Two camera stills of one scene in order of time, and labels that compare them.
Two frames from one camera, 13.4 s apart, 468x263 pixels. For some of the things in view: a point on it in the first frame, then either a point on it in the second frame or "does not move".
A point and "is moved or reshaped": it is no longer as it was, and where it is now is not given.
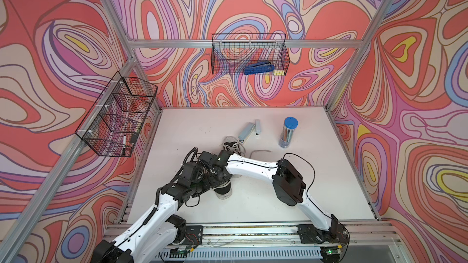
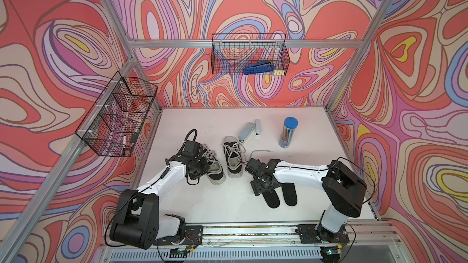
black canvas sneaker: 224,191 is moved or reshaped
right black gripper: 214,183 to 257,189
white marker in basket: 124,145 does not move
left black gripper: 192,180 to 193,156
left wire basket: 113,124 does not move
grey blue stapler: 244,134 does not move
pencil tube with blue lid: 290,125 does not move
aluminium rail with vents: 372,242 does not move
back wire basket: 231,53 does not move
